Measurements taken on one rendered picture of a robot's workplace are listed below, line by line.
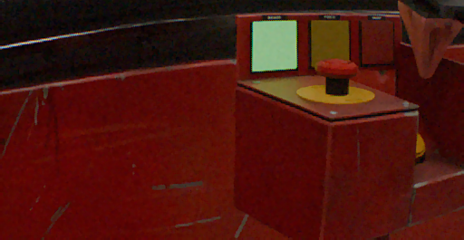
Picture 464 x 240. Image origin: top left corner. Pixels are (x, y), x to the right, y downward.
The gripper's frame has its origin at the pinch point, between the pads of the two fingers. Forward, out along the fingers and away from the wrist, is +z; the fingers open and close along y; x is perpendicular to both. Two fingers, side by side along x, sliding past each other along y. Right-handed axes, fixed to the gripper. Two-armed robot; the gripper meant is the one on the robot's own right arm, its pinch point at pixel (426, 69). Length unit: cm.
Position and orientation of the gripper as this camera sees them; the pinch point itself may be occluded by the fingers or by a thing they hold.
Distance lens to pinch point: 89.4
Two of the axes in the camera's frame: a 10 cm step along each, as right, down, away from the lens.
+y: -4.5, -4.3, 7.8
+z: -1.1, 9.0, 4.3
